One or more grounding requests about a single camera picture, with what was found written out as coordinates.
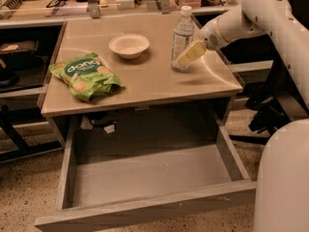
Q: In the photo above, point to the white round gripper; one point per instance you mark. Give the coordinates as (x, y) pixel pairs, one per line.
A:
(209, 36)

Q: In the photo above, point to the clear plastic water bottle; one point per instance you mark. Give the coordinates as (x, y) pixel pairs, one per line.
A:
(182, 37)

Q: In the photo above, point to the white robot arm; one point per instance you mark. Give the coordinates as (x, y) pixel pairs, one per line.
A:
(282, 187)

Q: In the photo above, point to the grey cabinet with tan top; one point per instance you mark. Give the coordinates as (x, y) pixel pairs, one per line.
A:
(148, 79)

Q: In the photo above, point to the open grey wooden drawer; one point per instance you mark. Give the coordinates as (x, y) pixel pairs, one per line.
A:
(153, 166)

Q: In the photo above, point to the white paper bowl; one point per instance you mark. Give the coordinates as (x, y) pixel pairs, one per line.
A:
(129, 46)

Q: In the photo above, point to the black office chair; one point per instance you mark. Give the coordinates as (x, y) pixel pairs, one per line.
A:
(273, 113)

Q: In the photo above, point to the green snack chip bag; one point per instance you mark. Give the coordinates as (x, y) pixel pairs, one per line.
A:
(86, 76)

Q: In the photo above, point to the black coiled spring holder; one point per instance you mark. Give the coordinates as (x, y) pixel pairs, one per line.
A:
(8, 8)

